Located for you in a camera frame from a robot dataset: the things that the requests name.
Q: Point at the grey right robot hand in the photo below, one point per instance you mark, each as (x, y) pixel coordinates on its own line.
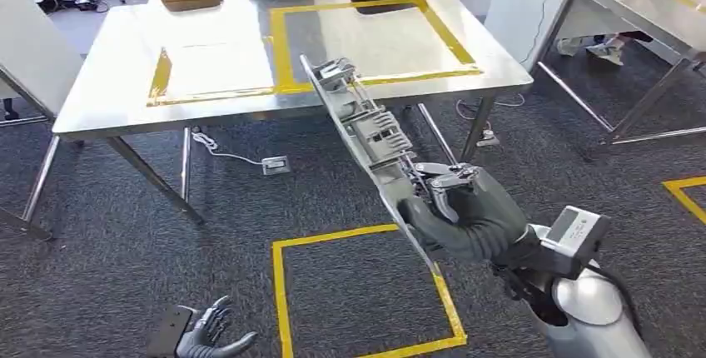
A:
(480, 217)

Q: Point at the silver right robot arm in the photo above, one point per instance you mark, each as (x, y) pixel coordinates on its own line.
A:
(590, 311)

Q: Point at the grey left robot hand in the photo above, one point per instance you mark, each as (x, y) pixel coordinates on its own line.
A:
(212, 339)

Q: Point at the grey plastic car trim part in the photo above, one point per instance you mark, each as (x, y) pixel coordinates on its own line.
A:
(375, 135)

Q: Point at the yellow floor tape square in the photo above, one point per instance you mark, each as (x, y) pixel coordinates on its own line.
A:
(684, 193)
(278, 289)

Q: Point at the person's foot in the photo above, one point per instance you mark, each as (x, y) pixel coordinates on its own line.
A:
(607, 53)
(573, 46)

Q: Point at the white floor plug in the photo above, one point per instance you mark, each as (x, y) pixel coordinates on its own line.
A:
(488, 139)

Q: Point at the black adapter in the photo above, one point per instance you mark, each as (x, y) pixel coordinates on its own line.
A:
(85, 1)

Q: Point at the grey floor socket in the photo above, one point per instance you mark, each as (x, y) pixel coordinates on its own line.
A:
(276, 165)

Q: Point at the steel table with yellow tape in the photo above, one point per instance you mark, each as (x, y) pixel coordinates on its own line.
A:
(209, 68)

